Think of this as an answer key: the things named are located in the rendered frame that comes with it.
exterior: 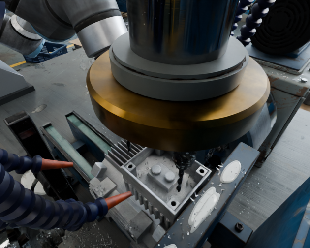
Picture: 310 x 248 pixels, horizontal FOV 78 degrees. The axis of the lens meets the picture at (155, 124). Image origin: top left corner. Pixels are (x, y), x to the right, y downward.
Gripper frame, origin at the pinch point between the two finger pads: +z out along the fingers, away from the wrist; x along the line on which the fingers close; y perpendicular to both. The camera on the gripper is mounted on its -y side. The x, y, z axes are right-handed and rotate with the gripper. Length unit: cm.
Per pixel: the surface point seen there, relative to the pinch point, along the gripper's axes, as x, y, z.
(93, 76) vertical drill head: -13.2, 19.2, -17.1
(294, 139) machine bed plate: 62, 10, 39
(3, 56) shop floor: 35, -396, -103
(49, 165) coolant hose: -19.8, 8.8, -9.0
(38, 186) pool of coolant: -24.1, -40.8, 9.8
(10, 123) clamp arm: -20.6, 4.7, -15.6
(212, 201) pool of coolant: -5.7, 20.6, 5.5
